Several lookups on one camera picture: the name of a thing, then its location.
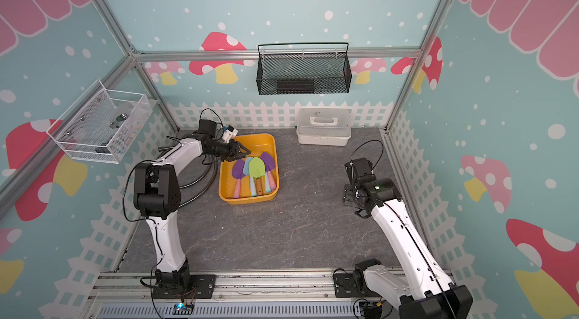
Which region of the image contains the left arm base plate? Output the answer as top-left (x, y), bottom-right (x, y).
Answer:
top-left (152, 274), bottom-right (217, 299)

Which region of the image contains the black wire mesh basket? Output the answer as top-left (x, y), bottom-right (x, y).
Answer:
top-left (256, 42), bottom-right (353, 95)

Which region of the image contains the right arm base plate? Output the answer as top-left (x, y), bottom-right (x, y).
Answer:
top-left (332, 269), bottom-right (380, 298)

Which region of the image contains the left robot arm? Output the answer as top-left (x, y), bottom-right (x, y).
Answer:
top-left (134, 119), bottom-right (250, 295)

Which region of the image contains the purple shovel pink handle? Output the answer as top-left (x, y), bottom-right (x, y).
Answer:
top-left (232, 159), bottom-right (245, 198)
top-left (260, 152), bottom-right (277, 192)

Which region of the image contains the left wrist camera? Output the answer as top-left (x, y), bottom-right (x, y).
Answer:
top-left (222, 125), bottom-right (238, 144)

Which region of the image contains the black looped cable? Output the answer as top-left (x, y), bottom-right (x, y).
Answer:
top-left (157, 142), bottom-right (220, 207)

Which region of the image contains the light blue shovel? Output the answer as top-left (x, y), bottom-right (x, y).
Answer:
top-left (243, 157), bottom-right (257, 197)
top-left (263, 177), bottom-right (271, 194)

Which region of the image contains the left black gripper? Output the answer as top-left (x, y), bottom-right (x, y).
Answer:
top-left (204, 138), bottom-right (250, 162)

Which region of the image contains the aluminium front rail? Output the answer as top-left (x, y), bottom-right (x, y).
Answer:
top-left (85, 270), bottom-right (462, 306)

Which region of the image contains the green circuit board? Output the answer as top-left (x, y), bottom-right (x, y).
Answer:
top-left (173, 303), bottom-right (195, 315)

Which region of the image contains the white wire mesh basket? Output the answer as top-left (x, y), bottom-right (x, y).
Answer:
top-left (46, 80), bottom-right (153, 164)

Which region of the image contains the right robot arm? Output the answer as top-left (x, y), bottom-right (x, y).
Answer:
top-left (343, 158), bottom-right (473, 318)

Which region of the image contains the white plastic storage case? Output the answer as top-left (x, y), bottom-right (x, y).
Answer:
top-left (296, 107), bottom-right (352, 147)

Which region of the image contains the yellow plastic tray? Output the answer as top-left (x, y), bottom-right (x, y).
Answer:
top-left (219, 134), bottom-right (280, 205)

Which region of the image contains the green shovel wooden handle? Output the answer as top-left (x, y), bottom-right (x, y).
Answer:
top-left (250, 157), bottom-right (265, 195)

